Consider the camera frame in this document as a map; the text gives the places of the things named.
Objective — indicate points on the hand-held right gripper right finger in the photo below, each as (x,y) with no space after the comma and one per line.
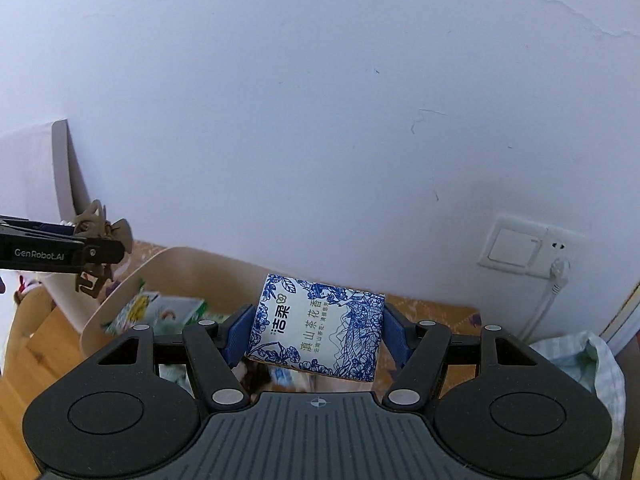
(396,334)

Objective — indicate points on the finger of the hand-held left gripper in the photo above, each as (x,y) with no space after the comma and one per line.
(35,226)
(102,251)

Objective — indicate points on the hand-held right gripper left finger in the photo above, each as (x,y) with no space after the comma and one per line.
(240,336)

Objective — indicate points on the brown hair claw clip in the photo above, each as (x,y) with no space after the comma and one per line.
(97,220)

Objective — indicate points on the beige plastic storage bin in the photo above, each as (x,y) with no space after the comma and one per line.
(210,280)

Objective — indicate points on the blue white tissue packet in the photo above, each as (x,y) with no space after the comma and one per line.
(320,327)

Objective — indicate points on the white green snack packet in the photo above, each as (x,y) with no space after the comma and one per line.
(160,310)

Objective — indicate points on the white leaning panel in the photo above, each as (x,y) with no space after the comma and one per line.
(67,180)

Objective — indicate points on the light blue blanket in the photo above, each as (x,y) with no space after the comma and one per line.
(590,370)

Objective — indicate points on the white wall switch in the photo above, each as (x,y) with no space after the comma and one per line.
(510,245)

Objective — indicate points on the white wall socket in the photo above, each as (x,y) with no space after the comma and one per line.
(562,245)

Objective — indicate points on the wooden door frame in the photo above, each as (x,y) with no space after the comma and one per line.
(625,317)

